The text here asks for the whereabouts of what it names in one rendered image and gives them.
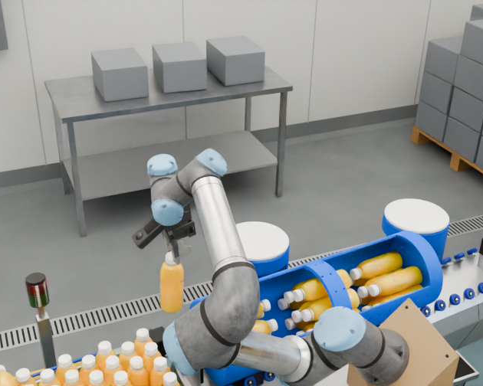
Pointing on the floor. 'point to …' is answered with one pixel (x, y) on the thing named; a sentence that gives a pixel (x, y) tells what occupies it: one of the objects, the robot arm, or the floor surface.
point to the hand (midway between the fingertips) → (172, 256)
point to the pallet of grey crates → (464, 95)
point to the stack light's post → (46, 341)
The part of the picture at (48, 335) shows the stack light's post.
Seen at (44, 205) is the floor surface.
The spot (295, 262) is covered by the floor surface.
